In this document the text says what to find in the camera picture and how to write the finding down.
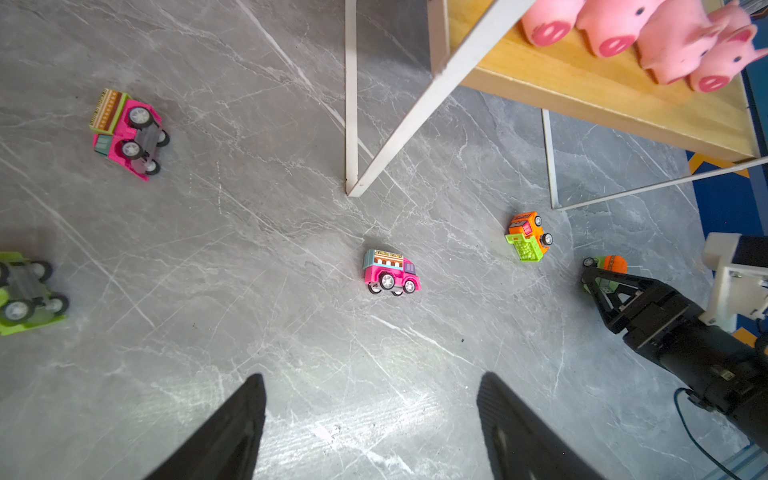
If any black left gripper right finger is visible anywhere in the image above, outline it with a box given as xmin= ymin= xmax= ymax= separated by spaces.
xmin=476 ymin=372 xmax=602 ymax=480

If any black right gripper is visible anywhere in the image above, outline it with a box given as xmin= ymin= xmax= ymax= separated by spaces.
xmin=581 ymin=266 xmax=756 ymax=390

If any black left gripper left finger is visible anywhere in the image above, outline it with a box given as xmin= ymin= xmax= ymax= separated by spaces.
xmin=147 ymin=374 xmax=267 ymax=480

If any pink toy pig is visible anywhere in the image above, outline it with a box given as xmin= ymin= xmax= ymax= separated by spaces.
xmin=521 ymin=0 xmax=586 ymax=47
xmin=636 ymin=0 xmax=728 ymax=85
xmin=576 ymin=0 xmax=663 ymax=58
xmin=688 ymin=1 xmax=767 ymax=93

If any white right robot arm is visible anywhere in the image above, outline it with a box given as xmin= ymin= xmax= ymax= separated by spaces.
xmin=581 ymin=264 xmax=767 ymax=450

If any wooden two-tier shelf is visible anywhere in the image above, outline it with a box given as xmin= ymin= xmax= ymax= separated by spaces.
xmin=344 ymin=1 xmax=767 ymax=197

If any orange green toy car upper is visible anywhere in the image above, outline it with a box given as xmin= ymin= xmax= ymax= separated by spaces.
xmin=505 ymin=212 xmax=554 ymax=263

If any pink teal toy van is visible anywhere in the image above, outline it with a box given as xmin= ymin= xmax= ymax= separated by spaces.
xmin=363 ymin=249 xmax=421 ymax=297

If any green red toy truck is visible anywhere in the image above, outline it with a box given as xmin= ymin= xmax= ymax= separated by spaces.
xmin=1 ymin=252 xmax=70 ymax=336

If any pink toy truck striped roof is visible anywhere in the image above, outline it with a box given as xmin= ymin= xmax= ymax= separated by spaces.
xmin=89 ymin=88 xmax=170 ymax=181

